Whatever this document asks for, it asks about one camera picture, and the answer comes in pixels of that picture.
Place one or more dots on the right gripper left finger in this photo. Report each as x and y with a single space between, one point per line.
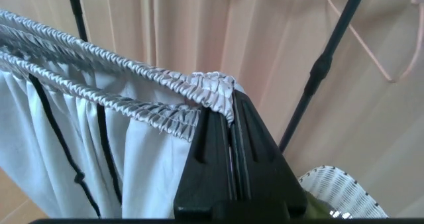
205 171

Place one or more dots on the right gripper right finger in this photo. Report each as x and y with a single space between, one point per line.
265 174

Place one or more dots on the pale grey shorts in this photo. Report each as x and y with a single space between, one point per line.
149 171

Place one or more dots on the green garment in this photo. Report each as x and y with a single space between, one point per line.
318 209

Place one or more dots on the white laundry basket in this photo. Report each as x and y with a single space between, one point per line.
341 191

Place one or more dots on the black clothes rack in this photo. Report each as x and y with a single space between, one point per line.
321 65

